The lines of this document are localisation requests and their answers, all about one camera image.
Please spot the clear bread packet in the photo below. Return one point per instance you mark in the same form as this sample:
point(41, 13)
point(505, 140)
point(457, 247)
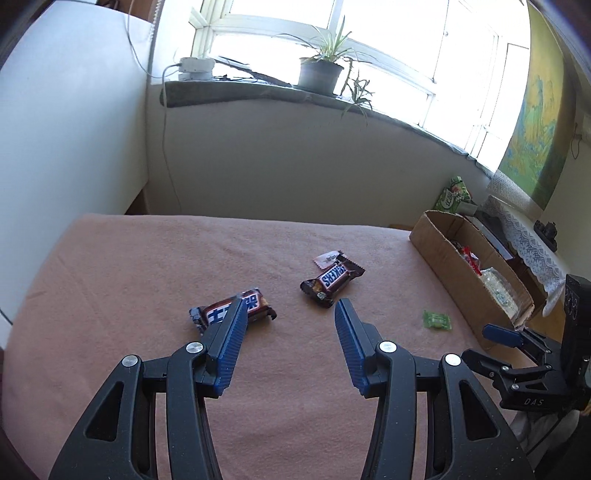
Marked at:
point(498, 290)

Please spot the white cabinet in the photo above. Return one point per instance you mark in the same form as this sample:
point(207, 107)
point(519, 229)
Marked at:
point(69, 138)

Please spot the brown chocolate bar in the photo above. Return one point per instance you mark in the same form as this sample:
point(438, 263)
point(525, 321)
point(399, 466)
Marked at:
point(332, 279)

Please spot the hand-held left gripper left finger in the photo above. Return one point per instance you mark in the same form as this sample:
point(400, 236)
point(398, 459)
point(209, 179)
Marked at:
point(231, 350)

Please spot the white power adapter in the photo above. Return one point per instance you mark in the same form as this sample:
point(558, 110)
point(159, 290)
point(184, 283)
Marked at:
point(196, 68)

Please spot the potted spider plant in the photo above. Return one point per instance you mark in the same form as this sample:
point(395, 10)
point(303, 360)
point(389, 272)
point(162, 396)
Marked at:
point(318, 76)

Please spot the grey stone windowsill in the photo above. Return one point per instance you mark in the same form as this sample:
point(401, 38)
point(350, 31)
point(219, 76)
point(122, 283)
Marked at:
point(258, 92)

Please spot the white lace cloth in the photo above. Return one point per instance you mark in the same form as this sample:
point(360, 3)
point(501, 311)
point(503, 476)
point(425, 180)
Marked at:
point(521, 235)

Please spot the chocolate bar blue white print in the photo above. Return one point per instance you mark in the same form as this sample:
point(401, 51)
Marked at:
point(256, 302)

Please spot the dark small figurine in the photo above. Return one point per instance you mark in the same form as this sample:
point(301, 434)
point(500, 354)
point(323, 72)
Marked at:
point(546, 233)

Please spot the brown cardboard box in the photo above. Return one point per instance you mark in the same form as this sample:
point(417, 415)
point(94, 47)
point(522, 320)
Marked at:
point(438, 249)

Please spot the green wrapped candy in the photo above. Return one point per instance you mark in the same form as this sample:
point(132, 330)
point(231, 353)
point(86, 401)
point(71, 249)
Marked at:
point(437, 320)

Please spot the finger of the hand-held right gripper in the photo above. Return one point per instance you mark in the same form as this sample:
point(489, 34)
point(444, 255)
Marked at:
point(503, 334)
point(485, 362)

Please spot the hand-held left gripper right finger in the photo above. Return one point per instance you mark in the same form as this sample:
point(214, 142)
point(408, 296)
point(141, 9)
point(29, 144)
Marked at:
point(351, 346)

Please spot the red snack packet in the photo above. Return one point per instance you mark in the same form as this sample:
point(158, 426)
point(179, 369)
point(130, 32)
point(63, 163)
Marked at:
point(471, 263)

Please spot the hanging scroll painting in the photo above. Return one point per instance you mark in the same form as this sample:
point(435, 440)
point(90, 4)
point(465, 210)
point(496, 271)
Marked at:
point(535, 115)

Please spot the green snack bag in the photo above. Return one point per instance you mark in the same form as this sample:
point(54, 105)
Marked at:
point(461, 189)
point(447, 202)

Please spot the white framed window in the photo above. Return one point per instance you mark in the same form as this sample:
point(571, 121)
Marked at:
point(406, 55)

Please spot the small white red packet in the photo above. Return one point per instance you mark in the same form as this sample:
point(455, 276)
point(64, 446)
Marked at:
point(324, 259)

